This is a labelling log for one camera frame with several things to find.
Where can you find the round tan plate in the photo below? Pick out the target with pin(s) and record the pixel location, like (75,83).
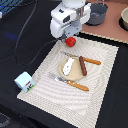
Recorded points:
(75,72)

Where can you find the light blue milk carton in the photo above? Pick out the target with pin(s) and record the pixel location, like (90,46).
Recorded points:
(24,81)

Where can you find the small white salt shaker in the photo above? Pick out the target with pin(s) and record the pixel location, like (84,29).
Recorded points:
(67,66)

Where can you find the fork with orange handle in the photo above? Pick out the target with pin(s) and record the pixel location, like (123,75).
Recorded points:
(72,83)

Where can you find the beige woven placemat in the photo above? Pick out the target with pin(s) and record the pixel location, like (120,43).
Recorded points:
(77,107)

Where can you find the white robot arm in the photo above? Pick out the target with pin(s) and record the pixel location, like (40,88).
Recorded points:
(68,18)

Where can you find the brown sausage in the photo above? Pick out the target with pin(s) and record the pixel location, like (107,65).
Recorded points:
(82,64)

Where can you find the brown stove board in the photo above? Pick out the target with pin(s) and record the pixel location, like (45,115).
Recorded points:
(110,28)

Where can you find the knife with orange handle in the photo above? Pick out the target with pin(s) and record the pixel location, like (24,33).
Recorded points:
(84,58)

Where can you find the red tomato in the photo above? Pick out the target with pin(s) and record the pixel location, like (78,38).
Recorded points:
(70,41)

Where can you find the beige bowl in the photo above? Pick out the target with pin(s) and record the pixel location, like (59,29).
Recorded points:
(124,16)

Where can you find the large grey pot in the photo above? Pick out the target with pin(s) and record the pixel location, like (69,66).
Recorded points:
(98,13)

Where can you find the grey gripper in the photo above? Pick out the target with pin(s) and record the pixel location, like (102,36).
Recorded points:
(66,33)

